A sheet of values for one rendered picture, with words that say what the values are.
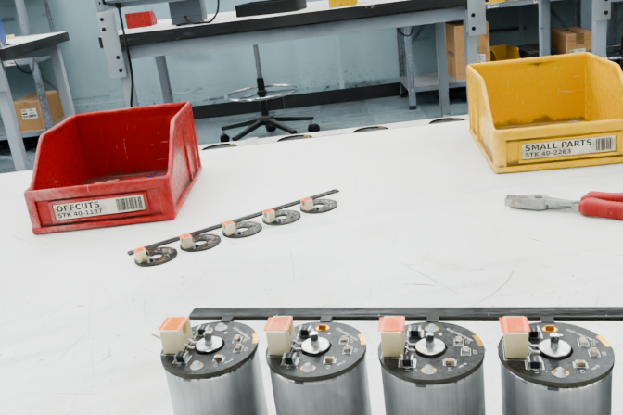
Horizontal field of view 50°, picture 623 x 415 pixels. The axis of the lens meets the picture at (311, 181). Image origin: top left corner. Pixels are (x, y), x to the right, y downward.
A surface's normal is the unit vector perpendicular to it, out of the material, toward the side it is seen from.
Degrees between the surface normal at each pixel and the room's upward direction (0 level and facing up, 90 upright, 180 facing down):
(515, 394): 90
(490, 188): 0
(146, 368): 0
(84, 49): 90
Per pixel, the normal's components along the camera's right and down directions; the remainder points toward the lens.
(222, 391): 0.35, 0.25
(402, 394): -0.70, 0.29
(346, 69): 0.00, 0.30
